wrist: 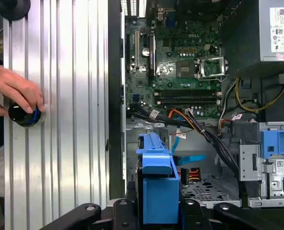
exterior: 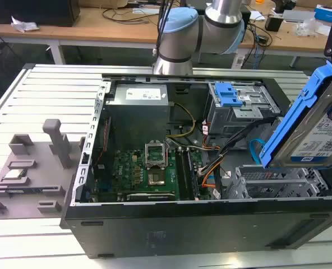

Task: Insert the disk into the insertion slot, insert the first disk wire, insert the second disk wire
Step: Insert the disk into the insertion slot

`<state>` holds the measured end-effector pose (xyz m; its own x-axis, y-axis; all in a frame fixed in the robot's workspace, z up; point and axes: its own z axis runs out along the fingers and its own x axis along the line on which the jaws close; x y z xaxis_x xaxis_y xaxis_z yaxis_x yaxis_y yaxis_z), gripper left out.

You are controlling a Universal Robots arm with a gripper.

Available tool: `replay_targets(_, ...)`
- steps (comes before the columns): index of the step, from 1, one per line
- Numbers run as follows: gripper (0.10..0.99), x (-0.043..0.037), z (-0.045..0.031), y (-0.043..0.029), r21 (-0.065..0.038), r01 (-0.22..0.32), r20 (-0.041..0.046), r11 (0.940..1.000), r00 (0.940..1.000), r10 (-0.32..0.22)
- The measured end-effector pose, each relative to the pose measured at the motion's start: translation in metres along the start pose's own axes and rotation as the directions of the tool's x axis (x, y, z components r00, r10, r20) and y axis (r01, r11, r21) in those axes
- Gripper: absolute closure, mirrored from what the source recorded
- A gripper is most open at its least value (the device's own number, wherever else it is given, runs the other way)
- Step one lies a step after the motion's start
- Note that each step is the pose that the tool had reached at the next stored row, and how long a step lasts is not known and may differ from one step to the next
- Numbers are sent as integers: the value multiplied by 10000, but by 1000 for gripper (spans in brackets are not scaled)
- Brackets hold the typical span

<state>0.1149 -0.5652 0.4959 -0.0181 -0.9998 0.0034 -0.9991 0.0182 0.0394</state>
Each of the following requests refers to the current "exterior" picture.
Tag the wooden desk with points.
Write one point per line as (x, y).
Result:
(98, 30)

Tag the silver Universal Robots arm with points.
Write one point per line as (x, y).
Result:
(180, 36)

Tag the black open PC case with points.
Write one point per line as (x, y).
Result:
(182, 227)

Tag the green motherboard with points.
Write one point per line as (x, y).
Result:
(126, 173)

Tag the black expansion slot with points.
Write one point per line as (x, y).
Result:
(150, 196)

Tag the small black box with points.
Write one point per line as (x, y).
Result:
(273, 23)

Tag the blue cardboard box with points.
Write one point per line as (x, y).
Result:
(325, 12)

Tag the crumpled white paper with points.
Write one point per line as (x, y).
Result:
(23, 25)

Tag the black RAM slot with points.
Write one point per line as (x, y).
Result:
(191, 173)
(181, 173)

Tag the hard disk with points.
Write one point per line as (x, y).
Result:
(309, 131)

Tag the blue empty disk carrier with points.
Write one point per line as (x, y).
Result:
(227, 95)

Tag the clear plastic bag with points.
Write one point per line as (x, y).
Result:
(313, 28)

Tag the grey parts rack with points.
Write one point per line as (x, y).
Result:
(42, 179)

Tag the grey power supply unit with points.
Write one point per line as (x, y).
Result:
(139, 112)

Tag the metal disk bay cage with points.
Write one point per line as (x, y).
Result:
(239, 117)

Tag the metal disk bay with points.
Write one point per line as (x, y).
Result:
(278, 185)

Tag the CPU socket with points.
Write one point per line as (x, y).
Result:
(156, 177)

